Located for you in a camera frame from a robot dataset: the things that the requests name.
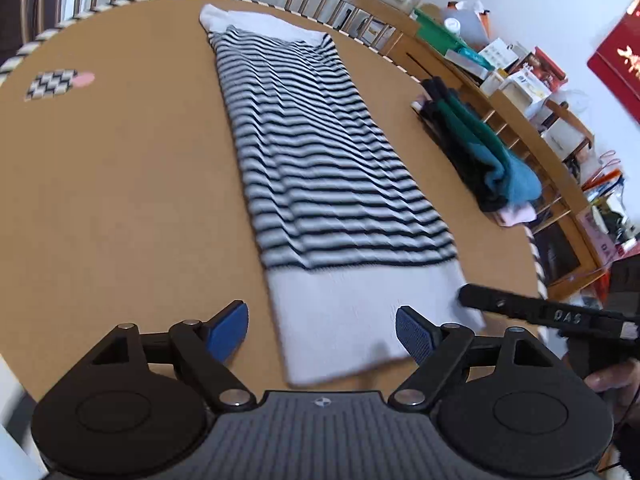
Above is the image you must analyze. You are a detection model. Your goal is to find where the black white striped sweater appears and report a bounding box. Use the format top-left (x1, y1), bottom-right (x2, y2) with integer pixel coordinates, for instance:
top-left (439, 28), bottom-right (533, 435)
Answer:
top-left (200, 4), bottom-right (484, 386)

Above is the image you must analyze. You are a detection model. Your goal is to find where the person's right hand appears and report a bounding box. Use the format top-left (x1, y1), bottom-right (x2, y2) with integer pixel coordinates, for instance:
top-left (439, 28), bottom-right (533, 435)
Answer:
top-left (585, 360), bottom-right (639, 408)

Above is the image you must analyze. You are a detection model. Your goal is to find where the blue green fleece garment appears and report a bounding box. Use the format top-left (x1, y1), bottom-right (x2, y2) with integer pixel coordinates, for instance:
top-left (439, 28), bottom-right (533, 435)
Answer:
top-left (419, 77), bottom-right (542, 212)

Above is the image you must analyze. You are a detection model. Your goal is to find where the checkered marker sticker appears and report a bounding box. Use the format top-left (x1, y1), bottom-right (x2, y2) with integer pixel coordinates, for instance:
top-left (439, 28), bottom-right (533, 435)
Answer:
top-left (25, 70), bottom-right (96, 101)

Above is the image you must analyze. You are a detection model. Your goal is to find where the wooden chair far side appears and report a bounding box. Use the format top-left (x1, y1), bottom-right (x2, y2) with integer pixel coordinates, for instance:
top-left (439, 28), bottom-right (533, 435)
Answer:
top-left (284, 0), bottom-right (419, 55)

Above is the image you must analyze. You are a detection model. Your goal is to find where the red wall hanging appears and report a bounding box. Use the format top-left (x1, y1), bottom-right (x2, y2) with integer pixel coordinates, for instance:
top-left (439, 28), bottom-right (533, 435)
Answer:
top-left (587, 0), bottom-right (640, 122)

